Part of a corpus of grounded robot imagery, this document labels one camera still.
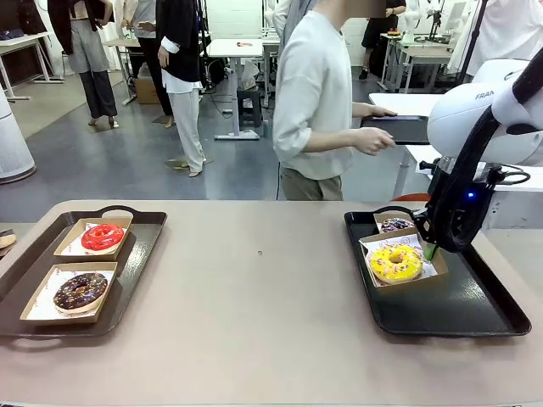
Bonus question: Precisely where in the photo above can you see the small black serving tray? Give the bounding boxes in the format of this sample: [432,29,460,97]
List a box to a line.
[360,114,432,146]

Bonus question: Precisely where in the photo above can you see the white side table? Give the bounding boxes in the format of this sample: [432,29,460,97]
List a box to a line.
[367,92,543,230]

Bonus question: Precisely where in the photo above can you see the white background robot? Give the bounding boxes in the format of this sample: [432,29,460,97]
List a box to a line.
[402,6,424,43]

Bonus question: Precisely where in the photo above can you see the red glazed donut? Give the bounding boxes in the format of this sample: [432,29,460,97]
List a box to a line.
[81,223,126,254]

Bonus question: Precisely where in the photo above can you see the yellow sprinkled donut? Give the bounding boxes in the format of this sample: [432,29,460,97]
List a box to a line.
[369,247,424,284]

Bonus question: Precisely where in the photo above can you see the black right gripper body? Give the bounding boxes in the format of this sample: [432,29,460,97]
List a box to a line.
[427,163,496,239]

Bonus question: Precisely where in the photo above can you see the black step stool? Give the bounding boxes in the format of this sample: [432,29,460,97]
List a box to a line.
[236,87,264,128]

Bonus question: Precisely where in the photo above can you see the white printed liner paper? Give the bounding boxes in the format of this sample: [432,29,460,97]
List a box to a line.
[27,265,116,319]
[61,220,128,257]
[365,236,438,281]

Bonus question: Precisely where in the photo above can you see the white background workbench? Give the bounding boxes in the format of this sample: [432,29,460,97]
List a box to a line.
[0,32,64,102]

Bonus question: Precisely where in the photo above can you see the tan object with dark top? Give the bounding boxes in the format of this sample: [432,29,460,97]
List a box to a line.
[0,228,18,255]

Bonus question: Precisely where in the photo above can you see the black tripod pole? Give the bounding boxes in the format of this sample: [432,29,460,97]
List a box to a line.
[464,0,489,77]

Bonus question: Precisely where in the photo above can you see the white cylindrical pedestal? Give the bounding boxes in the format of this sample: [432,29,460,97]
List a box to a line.
[0,84,37,184]

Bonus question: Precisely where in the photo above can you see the large black serving tray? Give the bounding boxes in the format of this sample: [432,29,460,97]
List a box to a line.
[343,206,533,339]

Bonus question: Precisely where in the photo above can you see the grey background desk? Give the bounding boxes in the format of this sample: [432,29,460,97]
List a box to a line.
[379,32,457,92]

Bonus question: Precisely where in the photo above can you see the person's right forearm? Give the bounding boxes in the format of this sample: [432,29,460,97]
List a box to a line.
[303,128,362,153]

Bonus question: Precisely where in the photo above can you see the kraft paper food box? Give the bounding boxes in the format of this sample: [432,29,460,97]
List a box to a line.
[20,261,119,326]
[53,216,133,262]
[358,232,450,288]
[372,213,425,237]

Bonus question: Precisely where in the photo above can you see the purple sprinkled donut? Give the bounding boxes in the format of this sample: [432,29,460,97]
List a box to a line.
[380,217,416,234]

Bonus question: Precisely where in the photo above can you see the chocolate sprinkled donut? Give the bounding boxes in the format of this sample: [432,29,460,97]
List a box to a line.
[53,271,109,315]

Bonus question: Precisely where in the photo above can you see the cardboard box on floor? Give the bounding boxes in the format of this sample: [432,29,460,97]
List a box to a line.
[134,75,162,105]

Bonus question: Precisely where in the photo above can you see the bystander white loose clothes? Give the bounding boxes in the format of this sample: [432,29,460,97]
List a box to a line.
[464,0,543,84]

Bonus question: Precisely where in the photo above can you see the bystander black top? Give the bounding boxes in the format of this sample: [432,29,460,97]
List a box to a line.
[359,0,407,81]

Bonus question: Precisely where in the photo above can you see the large brown serving tray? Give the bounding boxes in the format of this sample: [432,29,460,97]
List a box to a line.
[0,205,169,340]

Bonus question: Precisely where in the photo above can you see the person in beige sweater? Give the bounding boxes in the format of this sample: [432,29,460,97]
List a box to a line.
[272,0,353,202]

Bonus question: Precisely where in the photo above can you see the bystander dark trousers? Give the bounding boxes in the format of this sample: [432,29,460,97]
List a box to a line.
[125,0,175,128]

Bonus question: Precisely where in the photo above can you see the bystander grey trousers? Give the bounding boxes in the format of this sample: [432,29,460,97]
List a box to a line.
[47,0,119,129]

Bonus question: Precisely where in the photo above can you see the bystander black jacket white trousers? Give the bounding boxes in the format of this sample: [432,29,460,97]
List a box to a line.
[155,0,209,178]

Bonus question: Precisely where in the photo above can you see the black right arm cable sleeve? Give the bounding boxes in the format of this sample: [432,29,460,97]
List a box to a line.
[423,59,543,254]

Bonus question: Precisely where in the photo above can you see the person's right hand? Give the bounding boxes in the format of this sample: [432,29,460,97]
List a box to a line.
[358,126,394,156]

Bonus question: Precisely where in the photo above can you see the white height adjustable desk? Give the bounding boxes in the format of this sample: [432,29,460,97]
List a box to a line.
[206,37,266,141]

